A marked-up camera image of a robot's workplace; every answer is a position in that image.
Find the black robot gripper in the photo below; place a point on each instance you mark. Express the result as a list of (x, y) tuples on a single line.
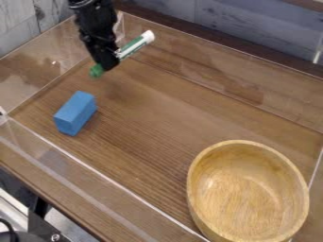
[(96, 19)]

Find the green Expo marker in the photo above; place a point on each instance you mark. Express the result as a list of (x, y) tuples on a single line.
[(124, 52)]

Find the brown wooden bowl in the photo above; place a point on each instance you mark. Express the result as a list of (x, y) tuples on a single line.
[(247, 193)]

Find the blue foam block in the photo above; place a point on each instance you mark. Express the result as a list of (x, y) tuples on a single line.
[(75, 113)]

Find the black metal table bracket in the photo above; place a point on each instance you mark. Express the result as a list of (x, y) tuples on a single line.
[(39, 226)]

